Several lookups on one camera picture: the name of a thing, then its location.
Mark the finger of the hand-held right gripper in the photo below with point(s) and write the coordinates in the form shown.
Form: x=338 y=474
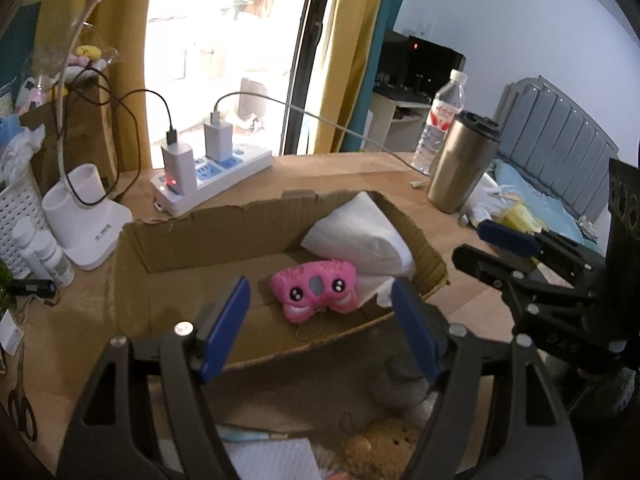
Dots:
x=480 y=262
x=505 y=237

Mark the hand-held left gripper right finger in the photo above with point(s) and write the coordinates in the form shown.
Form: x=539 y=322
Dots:
x=415 y=330

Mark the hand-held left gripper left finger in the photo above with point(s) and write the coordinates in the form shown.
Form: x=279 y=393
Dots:
x=227 y=330

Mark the brown cardboard box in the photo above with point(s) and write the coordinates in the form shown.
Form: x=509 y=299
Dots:
x=200 y=245

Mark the pink plush toy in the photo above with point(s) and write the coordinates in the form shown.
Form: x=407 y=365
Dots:
x=315 y=285

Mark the brown plush toy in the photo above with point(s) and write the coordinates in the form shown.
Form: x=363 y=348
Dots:
x=380 y=447

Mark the yellow soft item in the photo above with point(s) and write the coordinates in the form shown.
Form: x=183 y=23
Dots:
x=517 y=217

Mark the white crumpled cloth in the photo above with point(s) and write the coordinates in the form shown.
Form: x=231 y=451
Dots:
x=487 y=197

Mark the grey plush toy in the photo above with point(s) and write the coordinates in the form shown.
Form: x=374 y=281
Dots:
x=400 y=385

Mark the steel tumbler with black lid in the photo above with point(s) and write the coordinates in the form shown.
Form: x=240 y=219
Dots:
x=460 y=165

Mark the white tissue pack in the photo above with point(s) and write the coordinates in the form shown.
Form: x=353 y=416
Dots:
x=360 y=240

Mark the light blue cloth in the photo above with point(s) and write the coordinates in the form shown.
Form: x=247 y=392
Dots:
x=245 y=435

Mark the grey padded headboard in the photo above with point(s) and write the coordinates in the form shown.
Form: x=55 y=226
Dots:
x=560 y=130

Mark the clear water bottle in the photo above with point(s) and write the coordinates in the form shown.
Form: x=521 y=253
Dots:
x=440 y=115

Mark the white power strip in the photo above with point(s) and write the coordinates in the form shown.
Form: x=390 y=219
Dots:
x=235 y=172

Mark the white desk lamp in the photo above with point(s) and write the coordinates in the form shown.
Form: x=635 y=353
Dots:
x=95 y=240

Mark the white monitor stand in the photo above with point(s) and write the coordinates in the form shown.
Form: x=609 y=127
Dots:
x=385 y=120

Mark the white plastic bottle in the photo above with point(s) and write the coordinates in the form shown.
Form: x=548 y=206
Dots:
x=52 y=260
x=24 y=235

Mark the black monitor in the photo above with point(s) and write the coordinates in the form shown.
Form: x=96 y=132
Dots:
x=425 y=60

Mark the small black device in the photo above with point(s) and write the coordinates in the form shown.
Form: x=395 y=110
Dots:
x=32 y=288

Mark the small white box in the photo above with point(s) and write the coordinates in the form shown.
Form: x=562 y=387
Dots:
x=10 y=332

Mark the black scissors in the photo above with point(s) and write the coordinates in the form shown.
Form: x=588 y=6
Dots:
x=22 y=410

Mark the white plastic basket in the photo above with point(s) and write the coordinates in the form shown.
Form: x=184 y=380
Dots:
x=20 y=210

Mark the brown paper bag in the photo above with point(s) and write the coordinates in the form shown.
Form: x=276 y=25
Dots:
x=85 y=130

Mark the yellow curtain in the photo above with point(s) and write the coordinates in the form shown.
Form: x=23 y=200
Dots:
x=350 y=35
x=125 y=60

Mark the white plastic bag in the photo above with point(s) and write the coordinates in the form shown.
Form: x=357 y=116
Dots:
x=22 y=147

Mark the blue sponge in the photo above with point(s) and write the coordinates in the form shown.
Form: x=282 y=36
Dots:
x=9 y=127

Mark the clear bag of plush toys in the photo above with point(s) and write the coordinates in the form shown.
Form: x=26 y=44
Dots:
x=85 y=55

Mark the black door frame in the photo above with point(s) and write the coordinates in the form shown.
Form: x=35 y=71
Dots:
x=305 y=60

